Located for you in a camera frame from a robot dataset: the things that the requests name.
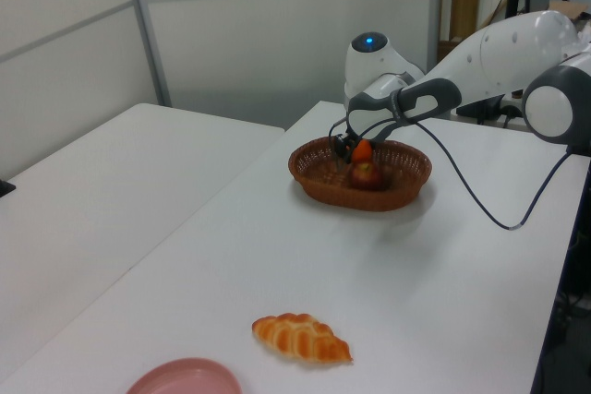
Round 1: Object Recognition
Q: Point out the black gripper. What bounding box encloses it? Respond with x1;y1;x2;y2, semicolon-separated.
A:
331;131;359;158

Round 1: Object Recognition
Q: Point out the toy orange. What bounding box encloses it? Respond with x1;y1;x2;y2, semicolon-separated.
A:
351;138;373;165

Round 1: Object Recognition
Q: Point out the red toy apple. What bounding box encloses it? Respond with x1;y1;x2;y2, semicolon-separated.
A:
348;161;383;192

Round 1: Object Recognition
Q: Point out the braided toy bread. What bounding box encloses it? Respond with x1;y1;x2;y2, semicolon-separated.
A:
251;313;354;364

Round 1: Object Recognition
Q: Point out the brown woven basket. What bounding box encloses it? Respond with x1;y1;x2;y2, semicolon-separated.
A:
287;136;434;213

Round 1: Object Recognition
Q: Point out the pink plate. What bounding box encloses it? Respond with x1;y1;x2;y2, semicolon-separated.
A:
125;356;245;394

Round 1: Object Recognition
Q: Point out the low brown cardboard box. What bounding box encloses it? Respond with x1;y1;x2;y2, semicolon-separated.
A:
437;40;463;66

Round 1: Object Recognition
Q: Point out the black power box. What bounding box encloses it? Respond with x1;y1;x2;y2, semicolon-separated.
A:
456;93;507;125

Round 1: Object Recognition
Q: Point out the tall brown cardboard box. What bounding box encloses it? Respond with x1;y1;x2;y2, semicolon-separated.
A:
450;0;482;42

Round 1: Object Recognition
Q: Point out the black strap on arm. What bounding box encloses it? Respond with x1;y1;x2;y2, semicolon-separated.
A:
389;88;411;130

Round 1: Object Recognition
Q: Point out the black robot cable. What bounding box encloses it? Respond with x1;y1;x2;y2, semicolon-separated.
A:
328;116;573;232

